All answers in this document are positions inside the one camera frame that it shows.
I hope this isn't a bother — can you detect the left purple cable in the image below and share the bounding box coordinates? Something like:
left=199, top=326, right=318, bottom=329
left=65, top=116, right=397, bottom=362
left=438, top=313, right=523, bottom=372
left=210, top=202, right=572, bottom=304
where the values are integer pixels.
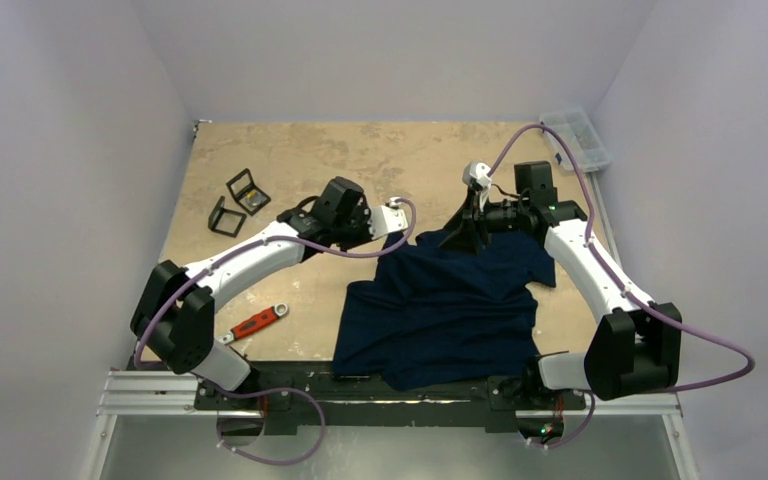
left=133, top=197, right=418, bottom=466

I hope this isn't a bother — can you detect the clear plastic organizer box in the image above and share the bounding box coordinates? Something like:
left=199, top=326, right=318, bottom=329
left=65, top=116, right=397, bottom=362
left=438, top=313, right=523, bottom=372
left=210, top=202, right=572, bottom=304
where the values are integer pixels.
left=538, top=107, right=612, bottom=173

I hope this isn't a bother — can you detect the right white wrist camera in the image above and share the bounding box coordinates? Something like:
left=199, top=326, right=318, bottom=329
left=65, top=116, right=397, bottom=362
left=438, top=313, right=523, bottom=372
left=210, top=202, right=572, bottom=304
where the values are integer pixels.
left=462, top=161, right=492, bottom=211

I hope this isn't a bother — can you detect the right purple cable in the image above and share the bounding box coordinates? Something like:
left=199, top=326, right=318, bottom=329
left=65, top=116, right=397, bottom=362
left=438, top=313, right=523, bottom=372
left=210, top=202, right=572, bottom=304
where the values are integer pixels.
left=486, top=122, right=756, bottom=452

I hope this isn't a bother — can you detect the navy blue t-shirt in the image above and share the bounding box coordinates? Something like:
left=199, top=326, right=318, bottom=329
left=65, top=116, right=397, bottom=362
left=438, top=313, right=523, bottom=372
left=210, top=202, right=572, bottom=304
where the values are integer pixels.
left=332, top=230, right=556, bottom=391

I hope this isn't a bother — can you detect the black display frame far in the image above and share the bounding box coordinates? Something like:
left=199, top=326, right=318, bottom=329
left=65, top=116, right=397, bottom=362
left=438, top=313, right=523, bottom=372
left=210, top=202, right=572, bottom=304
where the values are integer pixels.
left=226, top=168, right=271, bottom=215

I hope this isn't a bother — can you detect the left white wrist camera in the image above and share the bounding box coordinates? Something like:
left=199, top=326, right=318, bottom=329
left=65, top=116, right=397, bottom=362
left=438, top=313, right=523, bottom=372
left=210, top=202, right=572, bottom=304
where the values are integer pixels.
left=367, top=197, right=410, bottom=240

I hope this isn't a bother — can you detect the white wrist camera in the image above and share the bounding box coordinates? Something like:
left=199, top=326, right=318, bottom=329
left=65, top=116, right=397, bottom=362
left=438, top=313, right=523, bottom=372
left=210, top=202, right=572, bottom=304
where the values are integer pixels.
left=367, top=197, right=410, bottom=240
left=462, top=161, right=492, bottom=211

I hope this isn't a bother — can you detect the black display frame near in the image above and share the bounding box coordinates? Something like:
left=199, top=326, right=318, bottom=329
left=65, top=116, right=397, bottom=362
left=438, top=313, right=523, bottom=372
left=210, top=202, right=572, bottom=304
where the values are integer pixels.
left=207, top=196, right=247, bottom=238

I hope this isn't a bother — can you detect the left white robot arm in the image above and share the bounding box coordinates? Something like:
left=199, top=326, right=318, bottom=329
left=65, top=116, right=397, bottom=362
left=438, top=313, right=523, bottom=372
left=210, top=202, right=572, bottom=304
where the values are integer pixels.
left=130, top=176, right=372, bottom=409

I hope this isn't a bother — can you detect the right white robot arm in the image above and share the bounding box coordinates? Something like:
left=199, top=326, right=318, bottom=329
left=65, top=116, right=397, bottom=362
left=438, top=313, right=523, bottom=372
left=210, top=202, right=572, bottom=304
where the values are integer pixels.
left=440, top=161, right=682, bottom=407

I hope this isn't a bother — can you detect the black display frame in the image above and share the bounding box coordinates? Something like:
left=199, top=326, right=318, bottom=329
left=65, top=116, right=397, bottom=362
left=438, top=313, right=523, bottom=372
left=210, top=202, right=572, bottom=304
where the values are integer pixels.
left=226, top=168, right=271, bottom=215
left=207, top=196, right=247, bottom=238

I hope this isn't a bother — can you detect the red adjustable wrench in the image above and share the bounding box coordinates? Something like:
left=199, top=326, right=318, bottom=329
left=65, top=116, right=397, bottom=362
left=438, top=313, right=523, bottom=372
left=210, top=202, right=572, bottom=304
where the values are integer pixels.
left=219, top=303, right=289, bottom=345

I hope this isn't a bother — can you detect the purple cable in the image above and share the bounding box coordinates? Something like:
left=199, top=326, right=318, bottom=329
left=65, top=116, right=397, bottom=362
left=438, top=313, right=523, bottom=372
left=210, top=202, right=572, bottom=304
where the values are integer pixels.
left=133, top=197, right=418, bottom=466
left=486, top=122, right=756, bottom=452

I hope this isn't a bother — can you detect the aluminium rail frame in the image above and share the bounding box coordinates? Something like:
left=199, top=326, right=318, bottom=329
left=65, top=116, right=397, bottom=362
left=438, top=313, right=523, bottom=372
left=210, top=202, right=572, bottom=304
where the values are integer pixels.
left=79, top=371, right=699, bottom=479

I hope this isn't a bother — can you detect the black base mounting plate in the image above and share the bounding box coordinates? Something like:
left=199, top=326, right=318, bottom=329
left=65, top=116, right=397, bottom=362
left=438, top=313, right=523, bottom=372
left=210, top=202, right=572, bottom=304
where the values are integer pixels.
left=125, top=357, right=650, bottom=439

